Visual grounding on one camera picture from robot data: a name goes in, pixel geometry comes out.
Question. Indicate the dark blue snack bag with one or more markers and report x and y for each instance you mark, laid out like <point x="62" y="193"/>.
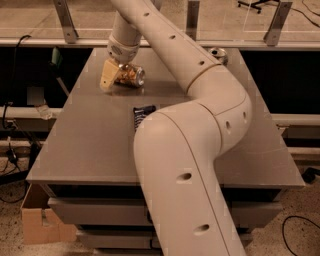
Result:
<point x="140" y="113"/>

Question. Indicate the left metal railing bracket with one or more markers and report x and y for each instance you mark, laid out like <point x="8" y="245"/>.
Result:
<point x="66" y="22"/>

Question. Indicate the orange soda can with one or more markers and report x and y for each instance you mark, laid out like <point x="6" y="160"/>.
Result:
<point x="131" y="75"/>

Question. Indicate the middle metal railing bracket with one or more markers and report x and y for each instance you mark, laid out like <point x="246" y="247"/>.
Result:
<point x="192" y="15"/>

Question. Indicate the green handled tool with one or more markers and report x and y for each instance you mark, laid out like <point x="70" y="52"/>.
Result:
<point x="55" y="63"/>

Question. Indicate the metal railing bracket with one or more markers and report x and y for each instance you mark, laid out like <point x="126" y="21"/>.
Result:
<point x="192" y="15"/>
<point x="272" y="36"/>
<point x="66" y="22"/>

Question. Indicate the white green soda can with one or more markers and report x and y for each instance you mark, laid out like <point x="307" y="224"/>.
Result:
<point x="220" y="54"/>

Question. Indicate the black office chair base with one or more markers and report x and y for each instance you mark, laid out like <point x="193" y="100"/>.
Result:
<point x="254" y="4"/>

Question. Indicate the grey drawer cabinet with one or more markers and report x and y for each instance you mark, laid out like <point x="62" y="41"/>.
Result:
<point x="89" y="152"/>

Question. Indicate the horizontal metal rail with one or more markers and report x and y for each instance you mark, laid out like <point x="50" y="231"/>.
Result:
<point x="240" y="44"/>

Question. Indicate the brown cardboard box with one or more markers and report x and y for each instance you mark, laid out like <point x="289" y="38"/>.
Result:
<point x="40" y="224"/>

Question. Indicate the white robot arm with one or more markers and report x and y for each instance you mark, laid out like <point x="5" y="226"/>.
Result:
<point x="175" y="147"/>

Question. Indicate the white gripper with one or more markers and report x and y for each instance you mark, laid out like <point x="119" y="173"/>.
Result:
<point x="122" y="52"/>

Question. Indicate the right metal railing bracket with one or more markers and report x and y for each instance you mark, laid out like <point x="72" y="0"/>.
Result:
<point x="272" y="36"/>

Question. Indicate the clear plastic water bottle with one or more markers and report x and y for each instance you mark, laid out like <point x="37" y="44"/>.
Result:
<point x="44" y="112"/>

